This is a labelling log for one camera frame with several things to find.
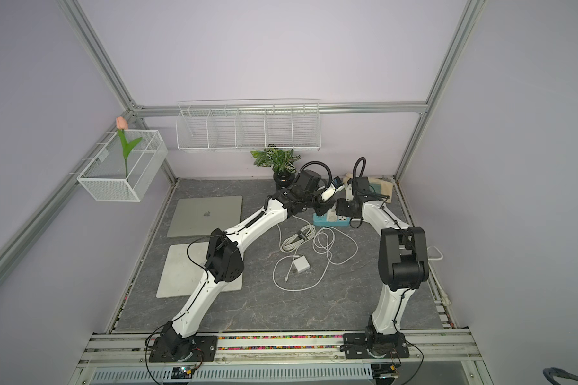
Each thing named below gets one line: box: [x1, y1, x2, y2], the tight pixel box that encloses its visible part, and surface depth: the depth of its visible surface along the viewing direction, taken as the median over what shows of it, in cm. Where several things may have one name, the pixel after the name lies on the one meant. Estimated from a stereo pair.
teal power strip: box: [312, 213, 351, 227], surface depth 104 cm
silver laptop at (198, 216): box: [166, 195, 244, 238], surface depth 111 cm
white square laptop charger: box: [293, 255, 310, 274], surface depth 91 cm
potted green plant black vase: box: [250, 143, 302, 188], surface depth 98 cm
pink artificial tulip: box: [115, 116, 143, 179], surface depth 85 cm
